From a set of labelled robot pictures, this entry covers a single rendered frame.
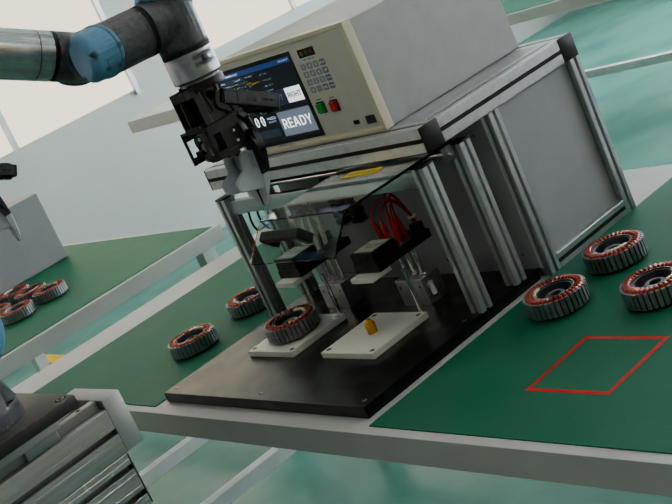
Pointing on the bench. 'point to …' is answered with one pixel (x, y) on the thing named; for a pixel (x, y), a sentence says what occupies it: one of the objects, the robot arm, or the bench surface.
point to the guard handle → (286, 236)
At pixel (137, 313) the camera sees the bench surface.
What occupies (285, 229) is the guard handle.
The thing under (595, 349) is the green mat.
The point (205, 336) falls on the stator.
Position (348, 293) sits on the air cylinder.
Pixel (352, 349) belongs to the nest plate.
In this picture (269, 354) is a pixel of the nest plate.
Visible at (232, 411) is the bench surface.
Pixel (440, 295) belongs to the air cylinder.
